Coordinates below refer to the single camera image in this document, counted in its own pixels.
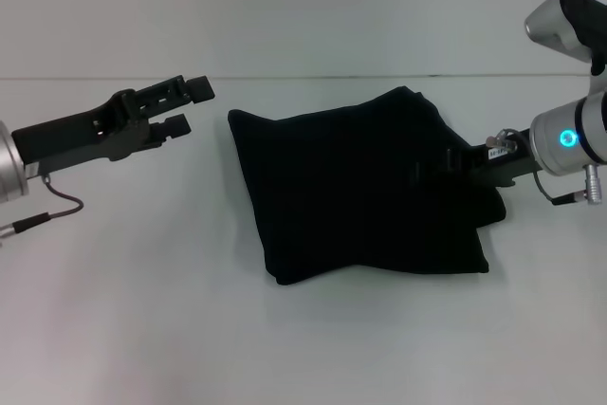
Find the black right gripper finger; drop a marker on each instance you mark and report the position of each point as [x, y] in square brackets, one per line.
[446, 165]

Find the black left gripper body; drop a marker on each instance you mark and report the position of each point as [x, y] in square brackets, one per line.
[85, 132]

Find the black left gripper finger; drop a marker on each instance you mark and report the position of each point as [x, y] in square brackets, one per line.
[171, 127]
[180, 89]

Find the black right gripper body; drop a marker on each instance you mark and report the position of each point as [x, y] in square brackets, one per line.
[505, 163]

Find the black shirt with FREE print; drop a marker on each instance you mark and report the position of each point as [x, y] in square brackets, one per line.
[360, 187]

